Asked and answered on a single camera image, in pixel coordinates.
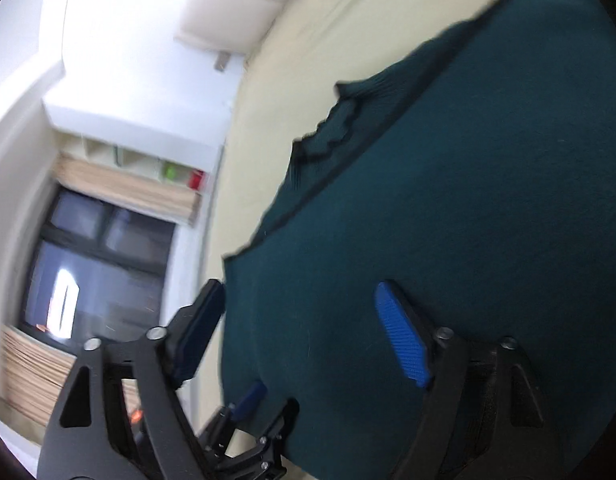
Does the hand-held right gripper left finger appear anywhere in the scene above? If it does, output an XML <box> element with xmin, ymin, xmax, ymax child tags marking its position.
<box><xmin>36</xmin><ymin>279</ymin><xmax>227</xmax><ymax>480</ymax></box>

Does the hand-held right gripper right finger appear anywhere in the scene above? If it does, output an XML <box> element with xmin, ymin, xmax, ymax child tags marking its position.
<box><xmin>375</xmin><ymin>280</ymin><xmax>556</xmax><ymax>480</ymax></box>

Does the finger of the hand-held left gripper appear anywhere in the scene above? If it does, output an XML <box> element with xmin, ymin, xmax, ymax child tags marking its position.
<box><xmin>228</xmin><ymin>379</ymin><xmax>267</xmax><ymax>421</ymax></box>
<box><xmin>255</xmin><ymin>399</ymin><xmax>299</xmax><ymax>456</ymax></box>

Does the dark green sweater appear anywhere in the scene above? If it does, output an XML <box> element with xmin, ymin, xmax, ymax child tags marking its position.
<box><xmin>220</xmin><ymin>0</ymin><xmax>616</xmax><ymax>480</ymax></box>

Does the beige curtain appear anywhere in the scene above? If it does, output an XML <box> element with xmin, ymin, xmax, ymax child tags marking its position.
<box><xmin>0</xmin><ymin>324</ymin><xmax>141</xmax><ymax>428</ymax></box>
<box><xmin>54</xmin><ymin>154</ymin><xmax>203</xmax><ymax>227</ymax></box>

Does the bed with beige sheet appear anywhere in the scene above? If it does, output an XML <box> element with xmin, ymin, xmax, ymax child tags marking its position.
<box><xmin>185</xmin><ymin>0</ymin><xmax>564</xmax><ymax>480</ymax></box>

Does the cream sofa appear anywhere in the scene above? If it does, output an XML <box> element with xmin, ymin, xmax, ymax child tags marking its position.
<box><xmin>174</xmin><ymin>0</ymin><xmax>309</xmax><ymax>56</ymax></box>

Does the white wall shelf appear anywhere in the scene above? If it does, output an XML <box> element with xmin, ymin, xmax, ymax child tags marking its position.
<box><xmin>80</xmin><ymin>132</ymin><xmax>211</xmax><ymax>193</ymax></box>

